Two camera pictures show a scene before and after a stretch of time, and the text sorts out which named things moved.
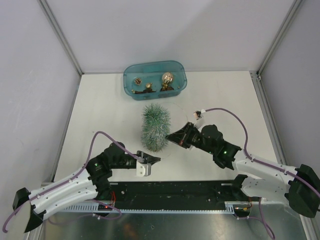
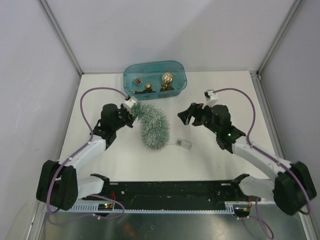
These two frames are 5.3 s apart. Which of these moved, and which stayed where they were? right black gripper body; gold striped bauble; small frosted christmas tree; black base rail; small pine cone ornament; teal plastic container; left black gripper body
Moved: small frosted christmas tree; right black gripper body; left black gripper body
Stayed: black base rail; gold striped bauble; teal plastic container; small pine cone ornament
